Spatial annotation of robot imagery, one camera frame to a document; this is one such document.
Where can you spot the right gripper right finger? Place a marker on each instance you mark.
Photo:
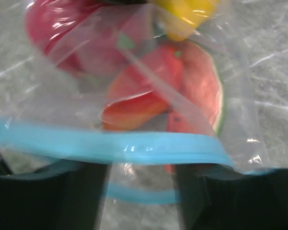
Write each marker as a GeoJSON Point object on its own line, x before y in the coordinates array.
{"type": "Point", "coordinates": [213, 197]}

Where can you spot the yellow fake fruit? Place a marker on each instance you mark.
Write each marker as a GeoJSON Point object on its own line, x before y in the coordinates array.
{"type": "Point", "coordinates": [179, 19]}

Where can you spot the orange red fake fruit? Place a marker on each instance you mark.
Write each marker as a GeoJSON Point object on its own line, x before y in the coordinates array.
{"type": "Point", "coordinates": [134, 99]}

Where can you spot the fake watermelon slice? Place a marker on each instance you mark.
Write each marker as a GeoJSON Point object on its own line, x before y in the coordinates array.
{"type": "Point", "coordinates": [201, 95]}

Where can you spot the clear zip top bag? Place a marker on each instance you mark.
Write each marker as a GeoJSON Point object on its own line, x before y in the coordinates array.
{"type": "Point", "coordinates": [58, 108]}

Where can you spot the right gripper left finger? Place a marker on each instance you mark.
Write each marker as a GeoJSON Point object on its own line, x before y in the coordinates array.
{"type": "Point", "coordinates": [67, 195]}

